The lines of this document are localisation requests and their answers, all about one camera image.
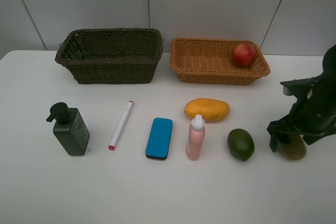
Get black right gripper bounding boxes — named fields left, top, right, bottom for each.
left=267, top=77, right=335, bottom=153

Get brown kiwi fruit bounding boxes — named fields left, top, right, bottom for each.
left=280, top=134, right=307, bottom=161

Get green avocado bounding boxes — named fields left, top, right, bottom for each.
left=227, top=129, right=255, bottom=162

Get yellow mango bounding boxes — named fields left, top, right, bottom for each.
left=184, top=98, right=230, bottom=122

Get red pomegranate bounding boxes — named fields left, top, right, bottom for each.
left=232, top=43, right=256, bottom=68

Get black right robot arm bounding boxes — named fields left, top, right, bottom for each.
left=267, top=46, right=335, bottom=153

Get pink bottle white cap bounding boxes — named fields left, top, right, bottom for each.
left=186, top=114, right=205, bottom=161

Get orange wicker basket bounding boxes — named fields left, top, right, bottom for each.
left=170, top=38, right=270, bottom=85

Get blue whiteboard eraser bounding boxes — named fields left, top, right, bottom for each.
left=145, top=118, right=173, bottom=160

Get white marker pink caps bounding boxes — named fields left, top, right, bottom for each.
left=109, top=100, right=134, bottom=151

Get dark brown wicker basket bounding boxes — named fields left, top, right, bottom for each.
left=55, top=28, right=163, bottom=84

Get dark green pump bottle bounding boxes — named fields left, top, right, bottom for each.
left=46, top=102, right=90, bottom=156

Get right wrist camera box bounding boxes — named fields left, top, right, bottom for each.
left=280, top=78, right=314, bottom=98

